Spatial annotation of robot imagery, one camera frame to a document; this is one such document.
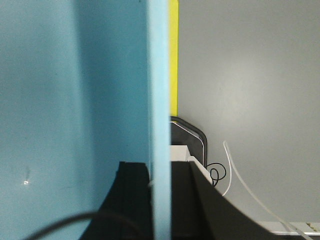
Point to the yellow floor tape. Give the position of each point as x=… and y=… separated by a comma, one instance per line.
x=173, y=54

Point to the light blue plastic box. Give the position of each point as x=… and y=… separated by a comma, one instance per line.
x=84, y=85

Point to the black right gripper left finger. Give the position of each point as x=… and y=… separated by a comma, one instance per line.
x=129, y=202

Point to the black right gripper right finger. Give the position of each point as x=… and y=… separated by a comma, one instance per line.
x=199, y=212

